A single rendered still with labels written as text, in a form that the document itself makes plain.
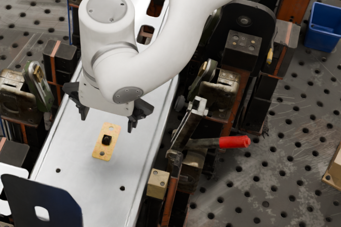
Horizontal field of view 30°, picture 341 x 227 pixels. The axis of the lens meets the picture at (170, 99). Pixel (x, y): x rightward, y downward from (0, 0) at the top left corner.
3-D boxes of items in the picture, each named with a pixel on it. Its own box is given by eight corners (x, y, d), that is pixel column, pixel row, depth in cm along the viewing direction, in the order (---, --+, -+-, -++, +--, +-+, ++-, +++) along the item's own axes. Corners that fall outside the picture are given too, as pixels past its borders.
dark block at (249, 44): (202, 130, 166) (229, 28, 131) (228, 137, 166) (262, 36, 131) (198, 146, 164) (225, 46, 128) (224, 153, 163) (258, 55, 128)
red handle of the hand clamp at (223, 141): (173, 133, 123) (248, 128, 115) (178, 139, 124) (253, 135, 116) (168, 151, 120) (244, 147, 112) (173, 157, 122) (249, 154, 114)
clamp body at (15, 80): (17, 138, 160) (-2, 55, 131) (62, 150, 160) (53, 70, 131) (3, 169, 155) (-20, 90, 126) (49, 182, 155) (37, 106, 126)
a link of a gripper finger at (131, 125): (149, 105, 116) (147, 123, 121) (132, 100, 116) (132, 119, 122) (144, 119, 114) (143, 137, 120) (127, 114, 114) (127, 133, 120)
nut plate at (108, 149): (104, 121, 130) (104, 118, 129) (122, 126, 130) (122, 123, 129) (91, 156, 126) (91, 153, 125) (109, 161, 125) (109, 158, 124)
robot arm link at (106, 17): (141, 78, 103) (124, 35, 108) (144, 27, 92) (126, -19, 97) (90, 90, 101) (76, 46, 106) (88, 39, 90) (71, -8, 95)
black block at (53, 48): (50, 101, 167) (41, 30, 143) (89, 111, 167) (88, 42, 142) (39, 126, 163) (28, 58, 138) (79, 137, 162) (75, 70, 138)
